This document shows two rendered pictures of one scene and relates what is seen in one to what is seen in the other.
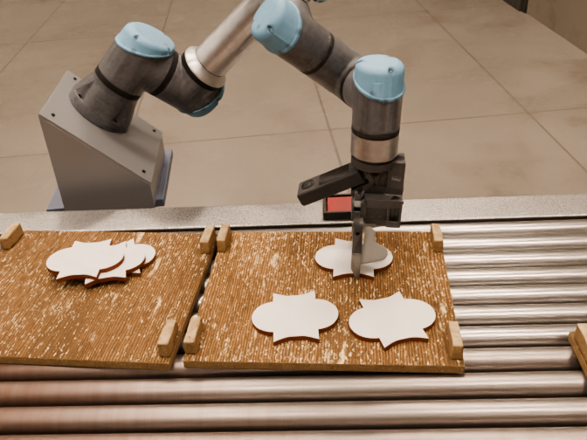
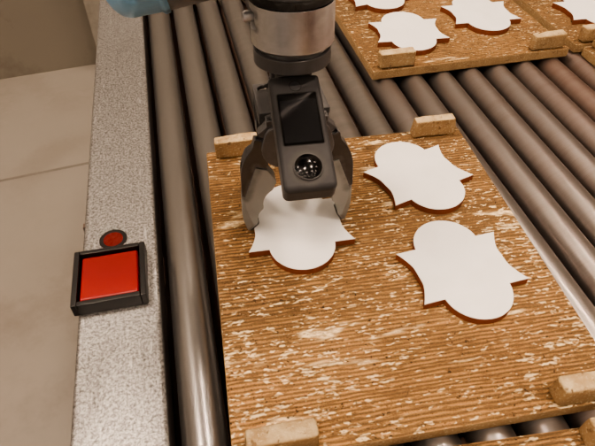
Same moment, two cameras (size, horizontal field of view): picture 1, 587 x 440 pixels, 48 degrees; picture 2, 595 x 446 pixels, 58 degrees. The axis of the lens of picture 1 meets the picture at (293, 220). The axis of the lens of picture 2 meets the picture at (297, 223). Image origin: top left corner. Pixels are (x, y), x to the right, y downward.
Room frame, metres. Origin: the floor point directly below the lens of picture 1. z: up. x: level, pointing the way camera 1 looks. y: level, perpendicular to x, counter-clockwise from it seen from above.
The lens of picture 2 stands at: (1.06, 0.31, 1.38)
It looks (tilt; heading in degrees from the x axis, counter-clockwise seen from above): 46 degrees down; 253
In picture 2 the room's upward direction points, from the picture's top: straight up
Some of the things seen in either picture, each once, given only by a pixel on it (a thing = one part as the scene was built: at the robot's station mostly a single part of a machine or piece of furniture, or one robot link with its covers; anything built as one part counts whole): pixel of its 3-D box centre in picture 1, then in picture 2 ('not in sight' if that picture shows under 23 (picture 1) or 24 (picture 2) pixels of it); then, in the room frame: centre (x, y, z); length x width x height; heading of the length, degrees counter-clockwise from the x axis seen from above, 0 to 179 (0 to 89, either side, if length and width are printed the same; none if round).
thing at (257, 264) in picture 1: (326, 292); (374, 254); (0.87, -0.05, 0.93); 0.41 x 0.35 x 0.02; 83
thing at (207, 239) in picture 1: (208, 238); not in sight; (1.02, 0.16, 0.95); 0.06 x 0.02 x 0.03; 171
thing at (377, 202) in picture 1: (375, 188); (291, 100); (0.94, -0.14, 1.08); 0.09 x 0.08 x 0.12; 83
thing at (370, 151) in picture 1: (374, 142); (289, 22); (0.94, -0.14, 1.16); 0.08 x 0.08 x 0.05
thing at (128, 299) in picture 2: (341, 206); (111, 277); (1.15, -0.10, 0.92); 0.08 x 0.08 x 0.02; 86
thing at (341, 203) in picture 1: (341, 206); (111, 278); (1.15, -0.10, 0.92); 0.06 x 0.06 x 0.01; 86
